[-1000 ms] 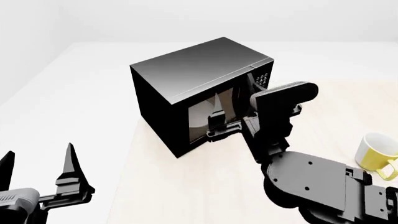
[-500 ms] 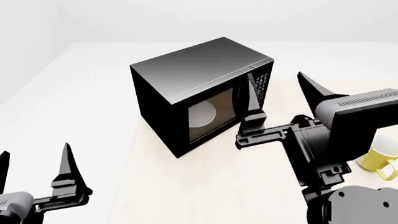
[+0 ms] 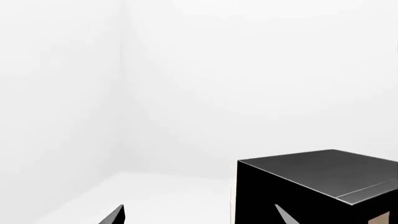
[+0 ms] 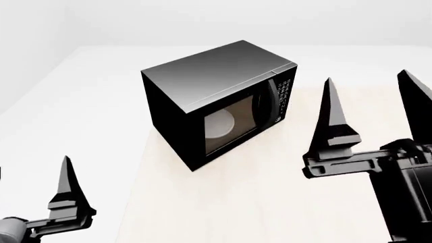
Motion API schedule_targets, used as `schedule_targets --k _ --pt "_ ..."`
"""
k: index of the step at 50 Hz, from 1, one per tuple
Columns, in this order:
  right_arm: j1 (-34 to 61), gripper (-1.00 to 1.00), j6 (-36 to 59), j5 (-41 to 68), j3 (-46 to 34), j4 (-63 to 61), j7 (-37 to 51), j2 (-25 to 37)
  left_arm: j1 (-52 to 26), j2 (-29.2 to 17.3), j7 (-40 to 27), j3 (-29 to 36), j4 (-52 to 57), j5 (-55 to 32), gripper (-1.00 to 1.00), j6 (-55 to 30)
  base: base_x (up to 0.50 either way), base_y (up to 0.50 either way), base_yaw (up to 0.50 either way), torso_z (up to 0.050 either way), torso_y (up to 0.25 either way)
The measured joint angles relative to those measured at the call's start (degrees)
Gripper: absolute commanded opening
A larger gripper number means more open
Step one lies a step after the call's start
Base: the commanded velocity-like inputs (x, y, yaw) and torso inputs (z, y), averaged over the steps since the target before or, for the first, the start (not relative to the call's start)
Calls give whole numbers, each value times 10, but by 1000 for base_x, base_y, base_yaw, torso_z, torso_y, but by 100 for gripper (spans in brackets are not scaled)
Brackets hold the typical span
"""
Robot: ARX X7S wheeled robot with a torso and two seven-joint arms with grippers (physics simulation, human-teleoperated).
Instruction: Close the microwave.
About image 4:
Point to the microwave door with window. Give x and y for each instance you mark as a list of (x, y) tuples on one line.
[(195, 141)]

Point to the white round turntable plate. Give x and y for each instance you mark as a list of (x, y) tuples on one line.
[(217, 125)]

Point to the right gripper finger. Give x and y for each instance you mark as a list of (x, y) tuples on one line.
[(332, 126), (416, 108)]

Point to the black microwave oven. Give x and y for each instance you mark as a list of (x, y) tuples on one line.
[(206, 76)]

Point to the microwave keypad control panel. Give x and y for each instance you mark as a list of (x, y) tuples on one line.
[(286, 93)]

